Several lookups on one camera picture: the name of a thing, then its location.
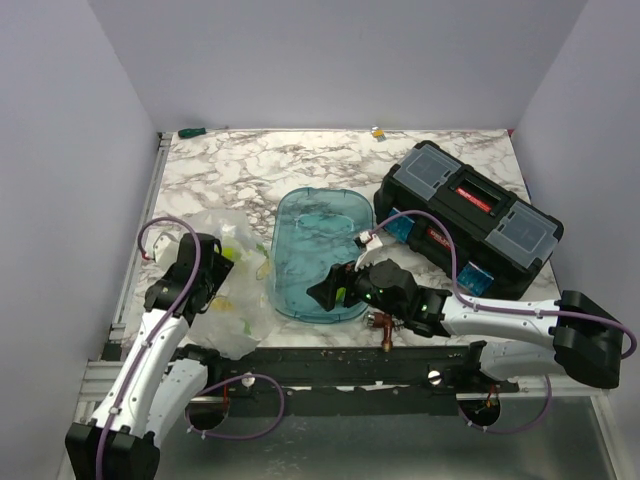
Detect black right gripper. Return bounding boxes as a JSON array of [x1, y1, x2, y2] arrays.
[[307, 251, 406, 320]]

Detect clear plastic bag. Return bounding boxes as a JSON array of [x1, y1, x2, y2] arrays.
[[187, 209, 275, 360]]

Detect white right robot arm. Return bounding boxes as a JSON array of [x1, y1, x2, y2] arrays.
[[306, 259, 624, 392]]

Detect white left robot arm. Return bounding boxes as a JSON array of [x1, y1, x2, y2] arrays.
[[65, 233, 234, 479]]

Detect teal transparent plastic tray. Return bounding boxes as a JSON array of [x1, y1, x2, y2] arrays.
[[268, 187, 373, 324]]

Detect small yellow grey brush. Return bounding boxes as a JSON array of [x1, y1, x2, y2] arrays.
[[371, 127, 386, 142]]

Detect black plastic toolbox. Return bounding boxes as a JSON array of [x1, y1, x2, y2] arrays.
[[373, 141, 564, 300]]

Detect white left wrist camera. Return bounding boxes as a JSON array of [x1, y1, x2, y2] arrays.
[[151, 233, 179, 269]]

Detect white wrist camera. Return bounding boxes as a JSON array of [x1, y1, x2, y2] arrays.
[[151, 233, 179, 269], [354, 230, 384, 271]]

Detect brown handled small tool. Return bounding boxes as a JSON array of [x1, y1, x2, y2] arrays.
[[372, 312, 395, 352]]

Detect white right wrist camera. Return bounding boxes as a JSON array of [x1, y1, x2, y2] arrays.
[[354, 230, 384, 271]]

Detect green handled screwdriver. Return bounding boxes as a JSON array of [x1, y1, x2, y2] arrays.
[[177, 127, 207, 139]]

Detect aluminium mounting rail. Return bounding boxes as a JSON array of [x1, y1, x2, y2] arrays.
[[79, 347, 610, 402]]

